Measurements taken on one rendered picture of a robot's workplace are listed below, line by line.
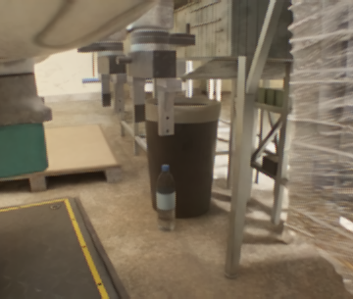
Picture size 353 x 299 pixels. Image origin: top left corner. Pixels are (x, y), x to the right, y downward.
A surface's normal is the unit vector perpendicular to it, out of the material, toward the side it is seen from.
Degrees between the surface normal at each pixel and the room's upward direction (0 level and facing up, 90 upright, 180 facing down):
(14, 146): 90
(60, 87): 90
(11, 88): 84
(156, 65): 90
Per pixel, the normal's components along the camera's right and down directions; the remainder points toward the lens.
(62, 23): 0.09, 0.98
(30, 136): 0.47, 0.25
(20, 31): -0.16, 0.96
